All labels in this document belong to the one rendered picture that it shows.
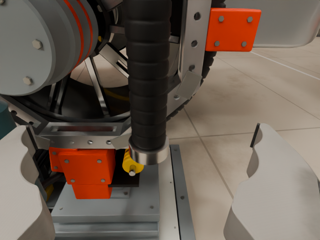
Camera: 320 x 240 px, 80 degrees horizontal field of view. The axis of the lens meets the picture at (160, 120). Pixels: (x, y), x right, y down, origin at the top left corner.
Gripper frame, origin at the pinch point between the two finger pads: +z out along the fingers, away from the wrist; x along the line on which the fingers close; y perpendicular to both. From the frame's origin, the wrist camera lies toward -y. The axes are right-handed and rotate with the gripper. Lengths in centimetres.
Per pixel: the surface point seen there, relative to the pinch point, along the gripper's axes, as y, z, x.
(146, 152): 6.5, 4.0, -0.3
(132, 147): 6.5, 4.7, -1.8
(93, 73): 9.0, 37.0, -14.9
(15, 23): -4.3, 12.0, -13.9
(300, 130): 85, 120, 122
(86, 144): 23.1, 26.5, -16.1
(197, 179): 83, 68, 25
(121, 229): 68, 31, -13
